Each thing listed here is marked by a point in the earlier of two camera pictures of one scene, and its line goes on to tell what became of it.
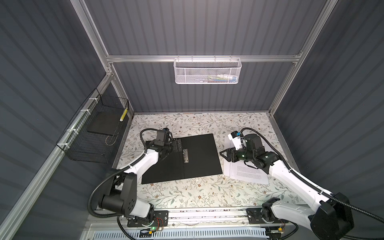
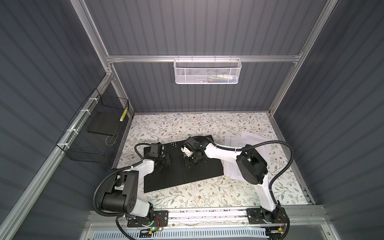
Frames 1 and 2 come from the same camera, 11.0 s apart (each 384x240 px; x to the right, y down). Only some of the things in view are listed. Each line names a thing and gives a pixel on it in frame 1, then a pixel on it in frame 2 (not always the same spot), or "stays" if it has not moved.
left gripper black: [175, 149] → [167, 161]
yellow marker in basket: [123, 114] stays
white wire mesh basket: [207, 71] stays
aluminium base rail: [219, 217] stays
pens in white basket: [219, 78] stays
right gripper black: [231, 152] → [186, 158]
